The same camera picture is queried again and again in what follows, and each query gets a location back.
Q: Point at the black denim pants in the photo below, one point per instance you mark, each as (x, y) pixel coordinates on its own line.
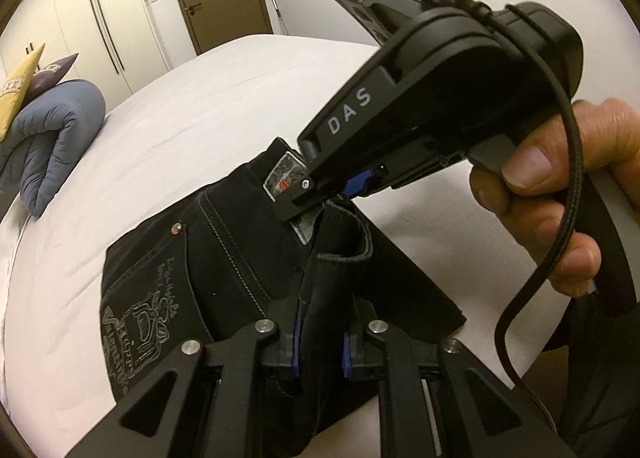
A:
(216, 260)

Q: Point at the white wardrobe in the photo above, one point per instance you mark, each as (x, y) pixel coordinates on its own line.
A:
(120, 45)

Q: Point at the yellow pillow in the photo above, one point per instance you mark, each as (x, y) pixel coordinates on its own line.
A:
(14, 88)

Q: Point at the white bed sheet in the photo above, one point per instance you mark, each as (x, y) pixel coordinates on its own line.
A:
(189, 128)

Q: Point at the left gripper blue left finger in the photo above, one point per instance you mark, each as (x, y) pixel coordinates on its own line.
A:
(291, 313)

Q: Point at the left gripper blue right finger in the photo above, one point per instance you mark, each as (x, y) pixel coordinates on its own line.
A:
(356, 339)

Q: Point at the blue-grey folded duvet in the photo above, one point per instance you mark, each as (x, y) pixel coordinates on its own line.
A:
(47, 139)

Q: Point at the purple pillow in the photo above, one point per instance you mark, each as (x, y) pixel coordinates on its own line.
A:
(48, 77)

